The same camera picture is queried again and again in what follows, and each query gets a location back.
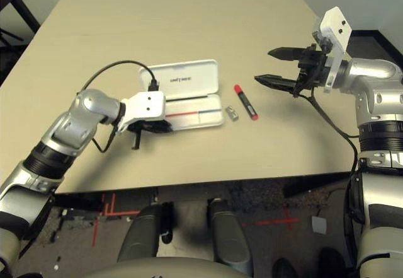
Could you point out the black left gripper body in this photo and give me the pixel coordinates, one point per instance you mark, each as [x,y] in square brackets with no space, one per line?
[143,127]

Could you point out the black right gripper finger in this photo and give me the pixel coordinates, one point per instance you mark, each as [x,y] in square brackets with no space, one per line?
[277,82]
[285,54]

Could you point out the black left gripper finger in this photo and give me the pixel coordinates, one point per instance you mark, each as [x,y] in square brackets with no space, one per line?
[163,127]
[135,141]

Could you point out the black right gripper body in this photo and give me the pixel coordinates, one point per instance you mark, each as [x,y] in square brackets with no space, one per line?
[311,67]

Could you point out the red black marker pen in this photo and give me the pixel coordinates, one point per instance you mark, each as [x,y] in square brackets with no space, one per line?
[247,104]

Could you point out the white plastic pencil case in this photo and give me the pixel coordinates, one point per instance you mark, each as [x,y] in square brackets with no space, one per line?
[195,79]

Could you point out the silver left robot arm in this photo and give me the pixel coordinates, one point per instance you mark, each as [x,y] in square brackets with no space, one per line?
[85,111]

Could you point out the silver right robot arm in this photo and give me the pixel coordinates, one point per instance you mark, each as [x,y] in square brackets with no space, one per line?
[371,73]

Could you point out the grey left robot leg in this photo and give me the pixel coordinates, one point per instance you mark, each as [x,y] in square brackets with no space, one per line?
[141,230]

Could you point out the grey robot leg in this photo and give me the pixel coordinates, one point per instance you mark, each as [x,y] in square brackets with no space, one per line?
[230,234]
[141,230]

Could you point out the grey right robot leg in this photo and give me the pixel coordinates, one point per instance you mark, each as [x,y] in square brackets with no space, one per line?
[230,234]

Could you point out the grey robot torso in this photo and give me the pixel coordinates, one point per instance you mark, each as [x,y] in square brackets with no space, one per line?
[157,270]

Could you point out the grey square floor patch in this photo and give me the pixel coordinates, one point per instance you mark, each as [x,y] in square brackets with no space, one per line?
[318,225]

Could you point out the black tripod stand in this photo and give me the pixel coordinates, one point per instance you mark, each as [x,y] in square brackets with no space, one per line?
[9,35]

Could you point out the black framed side table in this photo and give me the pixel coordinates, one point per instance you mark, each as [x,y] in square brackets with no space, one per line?
[25,10]

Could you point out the black shoe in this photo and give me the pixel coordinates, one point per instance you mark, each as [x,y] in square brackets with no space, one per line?
[332,262]
[285,268]

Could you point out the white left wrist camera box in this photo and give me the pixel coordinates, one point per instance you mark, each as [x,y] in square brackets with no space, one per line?
[148,104]

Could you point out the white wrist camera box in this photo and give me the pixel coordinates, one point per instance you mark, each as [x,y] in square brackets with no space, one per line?
[335,26]
[148,104]

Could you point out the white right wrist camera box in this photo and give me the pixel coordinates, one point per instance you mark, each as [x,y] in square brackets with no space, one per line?
[335,26]

